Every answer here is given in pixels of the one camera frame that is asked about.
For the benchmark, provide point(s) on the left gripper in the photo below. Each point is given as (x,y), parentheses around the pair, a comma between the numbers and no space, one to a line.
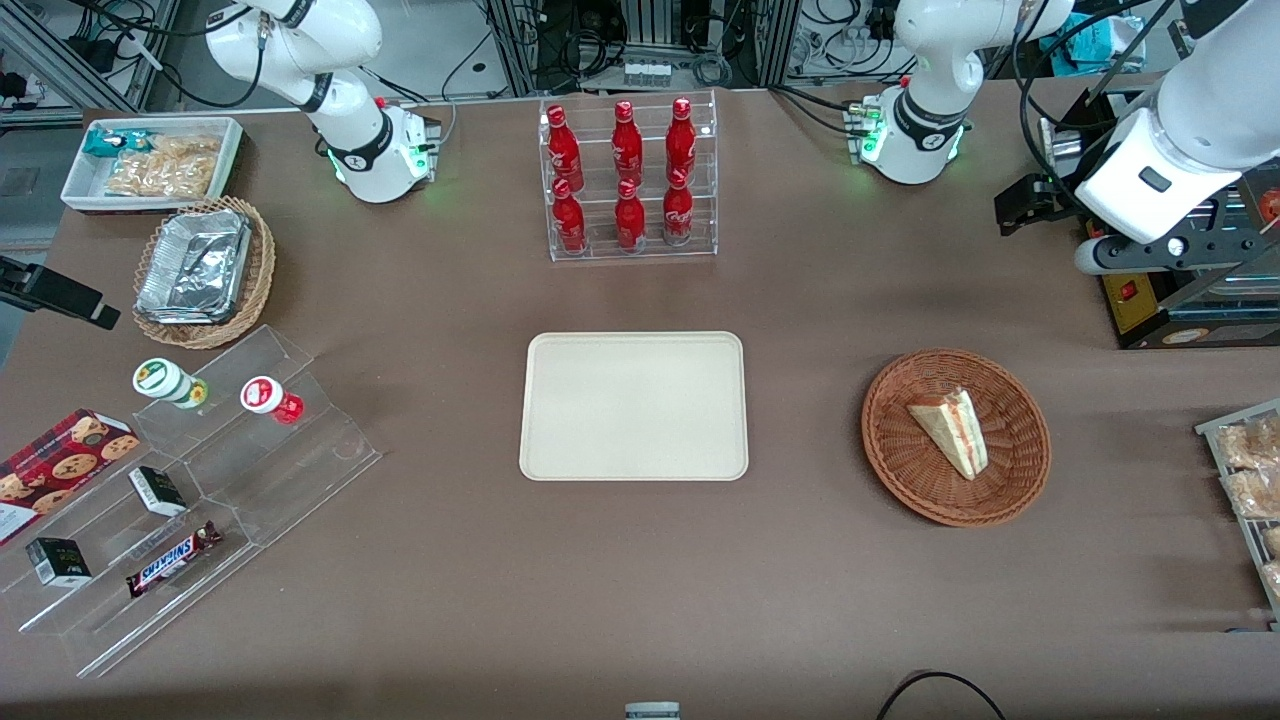
(1062,190)

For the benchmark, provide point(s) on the triangle sandwich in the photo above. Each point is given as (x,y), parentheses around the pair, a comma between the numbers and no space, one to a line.
(950,430)

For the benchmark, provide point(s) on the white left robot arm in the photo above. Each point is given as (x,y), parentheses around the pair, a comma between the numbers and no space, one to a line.
(935,40)

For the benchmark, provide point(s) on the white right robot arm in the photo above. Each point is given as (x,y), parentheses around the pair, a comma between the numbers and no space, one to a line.
(300,45)

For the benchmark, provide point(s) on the brown round wicker basket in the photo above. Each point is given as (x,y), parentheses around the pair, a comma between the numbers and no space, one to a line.
(900,450)

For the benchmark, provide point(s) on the grey metal rack tray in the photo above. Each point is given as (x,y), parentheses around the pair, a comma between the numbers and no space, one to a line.
(1215,445)

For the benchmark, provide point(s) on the beige plastic tray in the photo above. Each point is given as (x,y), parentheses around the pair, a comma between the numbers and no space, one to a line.
(633,405)

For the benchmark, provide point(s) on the tan wicker basket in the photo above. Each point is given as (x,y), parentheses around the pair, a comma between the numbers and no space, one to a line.
(258,270)

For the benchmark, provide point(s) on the aluminium foil tray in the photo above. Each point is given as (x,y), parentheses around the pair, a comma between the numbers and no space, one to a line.
(195,265)

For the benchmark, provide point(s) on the black machine with yellow panel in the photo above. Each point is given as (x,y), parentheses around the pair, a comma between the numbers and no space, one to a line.
(1190,320)

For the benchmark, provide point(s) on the bagged brown pastry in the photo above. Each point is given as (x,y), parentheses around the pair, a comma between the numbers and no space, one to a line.
(1272,578)
(1255,492)
(1250,442)
(1272,540)

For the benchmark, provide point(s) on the red cola bottle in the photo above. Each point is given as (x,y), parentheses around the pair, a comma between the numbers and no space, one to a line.
(627,140)
(564,145)
(677,212)
(630,218)
(681,140)
(569,220)

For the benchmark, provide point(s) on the small grey terminal block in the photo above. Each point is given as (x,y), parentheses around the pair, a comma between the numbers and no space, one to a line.
(647,72)

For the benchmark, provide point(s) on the clear acrylic bottle rack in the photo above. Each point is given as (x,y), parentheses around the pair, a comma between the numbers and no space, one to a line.
(600,245)

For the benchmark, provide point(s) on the small grey box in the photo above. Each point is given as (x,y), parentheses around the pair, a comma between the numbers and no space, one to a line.
(652,712)

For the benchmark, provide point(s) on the red lidded white cup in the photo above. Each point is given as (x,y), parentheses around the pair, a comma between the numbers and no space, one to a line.
(268,397)

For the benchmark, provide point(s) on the clear acrylic stepped display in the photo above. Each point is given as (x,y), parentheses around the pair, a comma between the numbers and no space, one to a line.
(280,470)

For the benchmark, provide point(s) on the clear bag of chips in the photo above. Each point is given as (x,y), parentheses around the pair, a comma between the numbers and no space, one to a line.
(165,168)

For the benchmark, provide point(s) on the green lidded white cup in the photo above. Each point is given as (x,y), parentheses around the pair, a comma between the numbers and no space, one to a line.
(165,380)

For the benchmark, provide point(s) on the small black box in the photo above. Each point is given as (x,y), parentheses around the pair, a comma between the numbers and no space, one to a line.
(157,490)
(58,560)

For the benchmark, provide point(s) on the teal snack packet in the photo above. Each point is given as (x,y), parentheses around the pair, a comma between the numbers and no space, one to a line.
(108,140)

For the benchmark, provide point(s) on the Snickers chocolate bar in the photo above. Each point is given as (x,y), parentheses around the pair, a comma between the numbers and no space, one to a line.
(172,560)

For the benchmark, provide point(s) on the white rectangular snack bin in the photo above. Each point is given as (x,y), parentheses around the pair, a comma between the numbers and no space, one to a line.
(80,185)

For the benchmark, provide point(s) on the black flat bar device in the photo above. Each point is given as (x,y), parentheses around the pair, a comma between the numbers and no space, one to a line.
(55,290)

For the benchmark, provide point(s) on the red plaid cookie box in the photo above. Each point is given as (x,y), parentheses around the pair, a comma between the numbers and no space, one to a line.
(55,470)

